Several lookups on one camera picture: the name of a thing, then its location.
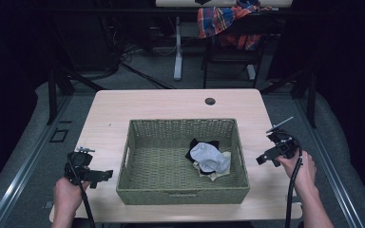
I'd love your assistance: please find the black chair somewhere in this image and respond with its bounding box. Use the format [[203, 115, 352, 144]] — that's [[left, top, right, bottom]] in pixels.
[[201, 12, 269, 90]]

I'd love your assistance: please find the green woven basket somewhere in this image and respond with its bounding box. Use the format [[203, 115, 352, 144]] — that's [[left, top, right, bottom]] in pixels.
[[115, 118, 251, 206]]

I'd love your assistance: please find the metal floor rail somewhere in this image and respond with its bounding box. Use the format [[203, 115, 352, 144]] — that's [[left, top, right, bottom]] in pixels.
[[293, 94, 365, 228], [0, 94, 74, 228]]

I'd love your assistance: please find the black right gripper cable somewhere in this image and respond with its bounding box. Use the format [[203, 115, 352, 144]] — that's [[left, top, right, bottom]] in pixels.
[[279, 131, 304, 228]]

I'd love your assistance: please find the black metal stand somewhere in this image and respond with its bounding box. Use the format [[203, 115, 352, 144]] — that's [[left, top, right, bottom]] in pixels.
[[46, 63, 106, 126], [260, 67, 318, 129]]

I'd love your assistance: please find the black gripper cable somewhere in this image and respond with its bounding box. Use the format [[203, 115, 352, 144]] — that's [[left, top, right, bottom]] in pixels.
[[67, 152, 97, 228], [279, 131, 304, 228]]

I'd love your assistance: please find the person's left hand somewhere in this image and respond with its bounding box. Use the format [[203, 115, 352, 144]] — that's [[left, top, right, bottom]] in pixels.
[[53, 177, 92, 217]]

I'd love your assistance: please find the plaid shirt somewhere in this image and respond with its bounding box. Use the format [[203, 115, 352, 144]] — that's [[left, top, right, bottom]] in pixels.
[[197, 0, 273, 51]]

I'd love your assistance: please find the person's right hand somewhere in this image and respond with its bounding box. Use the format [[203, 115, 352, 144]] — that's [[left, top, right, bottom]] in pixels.
[[277, 150, 317, 195]]

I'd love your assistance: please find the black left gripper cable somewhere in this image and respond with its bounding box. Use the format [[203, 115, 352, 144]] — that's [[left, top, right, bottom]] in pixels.
[[67, 152, 97, 228]]

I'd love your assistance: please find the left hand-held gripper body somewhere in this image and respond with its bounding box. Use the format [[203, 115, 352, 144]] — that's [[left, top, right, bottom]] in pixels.
[[64, 145, 100, 186]]

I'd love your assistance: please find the light grey cloth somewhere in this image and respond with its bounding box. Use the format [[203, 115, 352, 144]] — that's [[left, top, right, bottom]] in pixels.
[[189, 142, 232, 174]]

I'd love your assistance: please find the black cloth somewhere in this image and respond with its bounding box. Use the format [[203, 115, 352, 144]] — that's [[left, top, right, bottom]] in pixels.
[[184, 137, 221, 176]]

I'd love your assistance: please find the cream cloth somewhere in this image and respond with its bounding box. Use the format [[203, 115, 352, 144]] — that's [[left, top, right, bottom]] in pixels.
[[192, 150, 233, 182]]

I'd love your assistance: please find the black floor cable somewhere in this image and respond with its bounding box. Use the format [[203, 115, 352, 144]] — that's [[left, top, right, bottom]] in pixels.
[[119, 61, 176, 90]]

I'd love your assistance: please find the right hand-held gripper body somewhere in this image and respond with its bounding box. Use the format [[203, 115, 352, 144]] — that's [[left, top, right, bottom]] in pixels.
[[265, 116, 300, 160]]

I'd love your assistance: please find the white desk leg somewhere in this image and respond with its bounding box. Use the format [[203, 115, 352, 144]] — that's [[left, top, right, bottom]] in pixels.
[[173, 15, 183, 82]]

